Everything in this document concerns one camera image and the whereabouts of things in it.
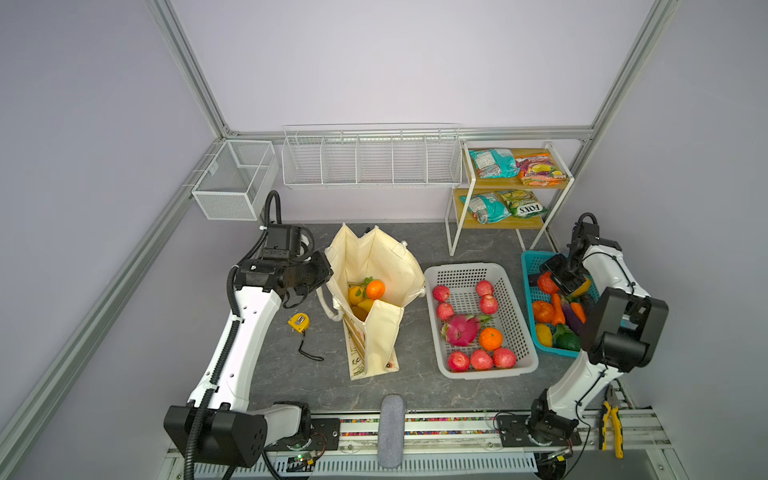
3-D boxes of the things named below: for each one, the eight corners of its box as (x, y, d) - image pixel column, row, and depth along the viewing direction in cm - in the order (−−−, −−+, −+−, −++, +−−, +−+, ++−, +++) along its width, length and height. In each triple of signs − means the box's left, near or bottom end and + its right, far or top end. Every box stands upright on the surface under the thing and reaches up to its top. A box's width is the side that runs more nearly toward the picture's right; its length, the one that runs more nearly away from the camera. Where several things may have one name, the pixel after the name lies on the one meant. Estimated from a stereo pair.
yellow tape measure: (288, 326, 95) (285, 322, 93) (298, 313, 98) (295, 309, 96) (304, 334, 93) (302, 330, 91) (313, 320, 96) (311, 316, 94)
